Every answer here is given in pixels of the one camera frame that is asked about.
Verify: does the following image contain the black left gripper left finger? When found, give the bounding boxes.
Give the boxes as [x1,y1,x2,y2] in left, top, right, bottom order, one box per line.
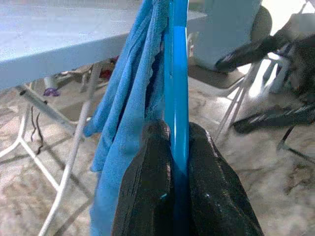
[112,119,174,236]

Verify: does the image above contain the blue plastic hanger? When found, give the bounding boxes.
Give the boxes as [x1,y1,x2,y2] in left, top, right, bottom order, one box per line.
[163,0,190,236]

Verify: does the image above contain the white folding table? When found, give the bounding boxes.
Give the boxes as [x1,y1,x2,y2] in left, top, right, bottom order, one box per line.
[0,3,208,236]

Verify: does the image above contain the white plastic bin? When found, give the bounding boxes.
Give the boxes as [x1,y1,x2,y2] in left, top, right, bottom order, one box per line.
[191,0,262,72]

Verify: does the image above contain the blue knit sweater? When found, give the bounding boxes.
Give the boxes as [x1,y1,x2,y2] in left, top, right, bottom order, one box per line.
[83,0,173,236]

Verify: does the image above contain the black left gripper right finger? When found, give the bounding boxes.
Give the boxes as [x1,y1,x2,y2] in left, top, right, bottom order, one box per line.
[188,122,264,236]

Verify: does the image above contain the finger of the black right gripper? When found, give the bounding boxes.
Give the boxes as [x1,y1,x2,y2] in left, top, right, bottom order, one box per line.
[232,103,315,135]
[215,34,296,72]

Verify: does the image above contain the black cable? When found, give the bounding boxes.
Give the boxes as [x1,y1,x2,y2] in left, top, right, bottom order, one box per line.
[30,104,45,155]

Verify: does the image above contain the grey padded folding chair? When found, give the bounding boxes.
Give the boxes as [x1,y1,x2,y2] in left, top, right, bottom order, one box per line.
[188,6,293,143]

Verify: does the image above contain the small purple object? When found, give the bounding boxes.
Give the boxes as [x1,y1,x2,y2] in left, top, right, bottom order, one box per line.
[43,87,61,97]

